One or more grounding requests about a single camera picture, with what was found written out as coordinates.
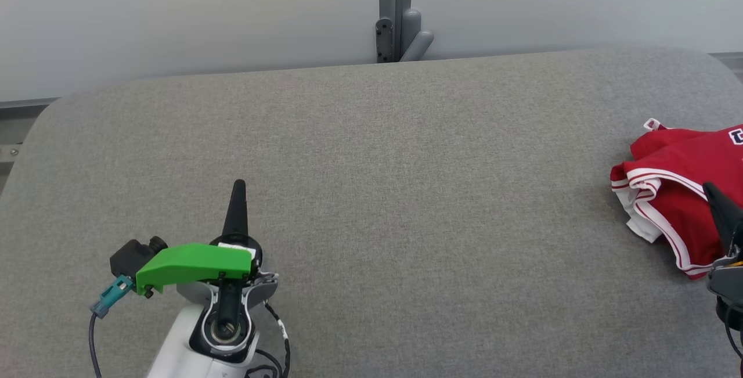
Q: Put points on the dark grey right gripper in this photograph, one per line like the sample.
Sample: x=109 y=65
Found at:
x=728 y=291

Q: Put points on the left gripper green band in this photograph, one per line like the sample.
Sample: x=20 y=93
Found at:
x=191 y=265

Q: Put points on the red jersey with white trim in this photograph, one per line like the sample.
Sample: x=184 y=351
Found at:
x=673 y=192

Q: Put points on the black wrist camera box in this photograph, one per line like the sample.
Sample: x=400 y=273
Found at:
x=130 y=256

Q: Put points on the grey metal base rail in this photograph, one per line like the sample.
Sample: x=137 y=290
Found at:
x=23 y=112

